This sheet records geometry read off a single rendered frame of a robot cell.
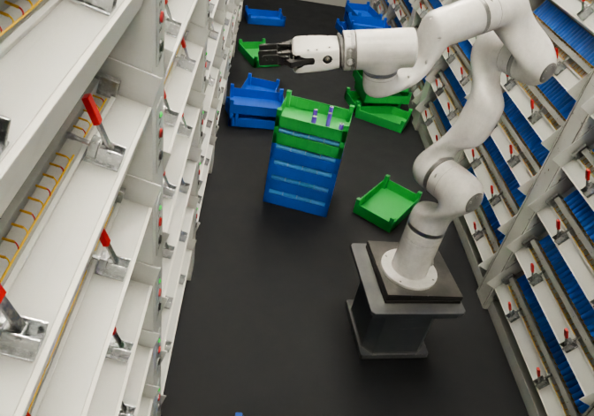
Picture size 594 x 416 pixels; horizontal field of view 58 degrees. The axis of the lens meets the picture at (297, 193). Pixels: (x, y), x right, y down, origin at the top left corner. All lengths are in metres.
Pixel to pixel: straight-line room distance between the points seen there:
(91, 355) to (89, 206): 0.20
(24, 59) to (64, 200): 0.20
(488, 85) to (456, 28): 0.31
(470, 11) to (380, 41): 0.24
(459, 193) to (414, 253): 0.28
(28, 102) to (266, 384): 1.49
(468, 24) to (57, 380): 1.04
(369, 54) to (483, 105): 0.46
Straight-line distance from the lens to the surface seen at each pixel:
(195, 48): 1.50
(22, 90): 0.44
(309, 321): 1.99
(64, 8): 0.57
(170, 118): 1.13
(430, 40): 1.26
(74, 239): 0.58
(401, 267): 1.76
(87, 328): 0.75
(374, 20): 4.40
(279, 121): 2.22
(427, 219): 1.63
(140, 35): 0.78
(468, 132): 1.53
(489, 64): 1.53
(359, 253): 1.87
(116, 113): 0.78
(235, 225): 2.30
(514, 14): 1.39
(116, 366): 0.94
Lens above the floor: 1.51
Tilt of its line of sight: 36 degrees down
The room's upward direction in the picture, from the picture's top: 11 degrees clockwise
